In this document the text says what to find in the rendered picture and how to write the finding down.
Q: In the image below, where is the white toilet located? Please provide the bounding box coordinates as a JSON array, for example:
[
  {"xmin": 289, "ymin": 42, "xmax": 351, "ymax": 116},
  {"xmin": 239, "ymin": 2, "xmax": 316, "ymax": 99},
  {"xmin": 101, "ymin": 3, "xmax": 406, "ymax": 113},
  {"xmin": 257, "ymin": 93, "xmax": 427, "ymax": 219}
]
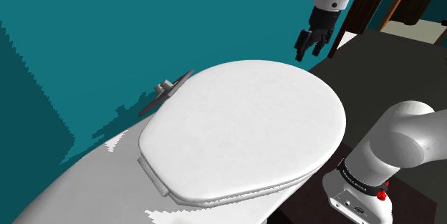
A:
[{"xmin": 11, "ymin": 59, "xmax": 347, "ymax": 224}]

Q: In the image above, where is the dark robot stand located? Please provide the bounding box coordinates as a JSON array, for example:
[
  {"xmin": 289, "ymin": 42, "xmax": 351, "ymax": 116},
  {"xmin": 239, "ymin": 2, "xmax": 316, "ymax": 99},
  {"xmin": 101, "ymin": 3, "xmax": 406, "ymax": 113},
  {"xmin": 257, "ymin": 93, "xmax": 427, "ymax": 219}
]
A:
[{"xmin": 266, "ymin": 142, "xmax": 438, "ymax": 224}]

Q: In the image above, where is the grey disc with white knob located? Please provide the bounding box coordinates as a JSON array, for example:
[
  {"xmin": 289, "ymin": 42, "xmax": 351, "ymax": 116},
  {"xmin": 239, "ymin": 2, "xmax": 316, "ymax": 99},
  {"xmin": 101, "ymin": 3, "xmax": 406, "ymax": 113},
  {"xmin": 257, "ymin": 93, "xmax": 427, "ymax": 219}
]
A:
[{"xmin": 137, "ymin": 69, "xmax": 196, "ymax": 118}]

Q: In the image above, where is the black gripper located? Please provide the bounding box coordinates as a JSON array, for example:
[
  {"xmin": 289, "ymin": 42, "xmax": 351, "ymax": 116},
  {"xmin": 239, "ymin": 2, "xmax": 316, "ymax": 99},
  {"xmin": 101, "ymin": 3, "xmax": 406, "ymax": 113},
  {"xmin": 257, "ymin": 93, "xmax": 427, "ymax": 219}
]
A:
[{"xmin": 294, "ymin": 5, "xmax": 342, "ymax": 63}]

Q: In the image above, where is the dark brown wooden door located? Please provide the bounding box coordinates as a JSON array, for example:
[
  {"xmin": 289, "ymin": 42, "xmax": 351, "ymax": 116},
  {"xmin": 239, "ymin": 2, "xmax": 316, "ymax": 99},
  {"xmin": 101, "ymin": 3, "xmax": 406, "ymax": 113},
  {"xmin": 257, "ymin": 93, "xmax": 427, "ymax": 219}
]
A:
[{"xmin": 327, "ymin": 0, "xmax": 410, "ymax": 59}]

